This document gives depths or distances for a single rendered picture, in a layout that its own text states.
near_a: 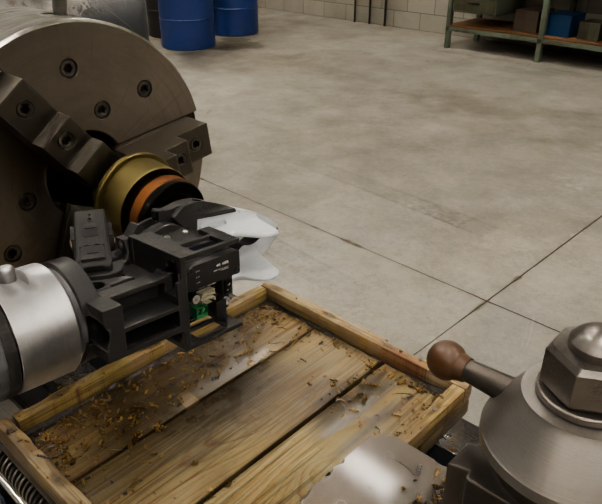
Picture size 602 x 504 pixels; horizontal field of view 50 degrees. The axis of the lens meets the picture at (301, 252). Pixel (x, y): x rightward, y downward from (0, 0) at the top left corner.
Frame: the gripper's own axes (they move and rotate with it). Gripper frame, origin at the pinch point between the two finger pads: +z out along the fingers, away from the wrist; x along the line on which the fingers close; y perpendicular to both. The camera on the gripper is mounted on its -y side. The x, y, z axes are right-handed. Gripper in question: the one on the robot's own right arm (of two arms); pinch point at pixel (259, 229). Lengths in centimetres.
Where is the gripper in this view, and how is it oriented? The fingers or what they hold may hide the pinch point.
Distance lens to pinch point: 57.0
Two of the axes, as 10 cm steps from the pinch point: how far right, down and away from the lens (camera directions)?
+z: 6.8, -2.7, 6.8
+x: 0.0, -9.3, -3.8
